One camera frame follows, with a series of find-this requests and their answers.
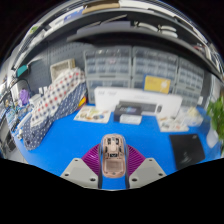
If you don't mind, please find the white crumpled plastic bag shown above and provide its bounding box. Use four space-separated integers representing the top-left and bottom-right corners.
186 106 201 118

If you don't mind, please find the small black box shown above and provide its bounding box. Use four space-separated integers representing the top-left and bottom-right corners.
113 103 143 126

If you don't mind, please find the white keyboard box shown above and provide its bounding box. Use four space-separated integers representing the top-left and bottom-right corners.
93 86 184 118

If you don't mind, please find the green plant in white pot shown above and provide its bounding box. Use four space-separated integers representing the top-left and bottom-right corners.
205 96 224 158

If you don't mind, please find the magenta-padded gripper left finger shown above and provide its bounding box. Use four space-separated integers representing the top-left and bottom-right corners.
60 143 104 190

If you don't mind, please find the white box with blue print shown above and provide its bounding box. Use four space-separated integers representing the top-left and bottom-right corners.
173 105 204 127

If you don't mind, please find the purple object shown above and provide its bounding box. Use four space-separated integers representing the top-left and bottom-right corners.
18 88 32 106

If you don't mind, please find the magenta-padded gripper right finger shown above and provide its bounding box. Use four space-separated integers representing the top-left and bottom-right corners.
124 143 167 190

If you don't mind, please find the yellow flat box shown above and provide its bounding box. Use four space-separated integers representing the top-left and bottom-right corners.
143 74 172 95

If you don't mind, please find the teal object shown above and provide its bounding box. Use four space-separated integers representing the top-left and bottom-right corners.
15 64 30 77

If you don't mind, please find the red blue checked cloth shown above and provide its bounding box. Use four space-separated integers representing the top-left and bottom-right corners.
21 67 88 152

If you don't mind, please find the black mouse pad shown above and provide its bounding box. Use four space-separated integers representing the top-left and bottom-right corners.
168 133 206 171

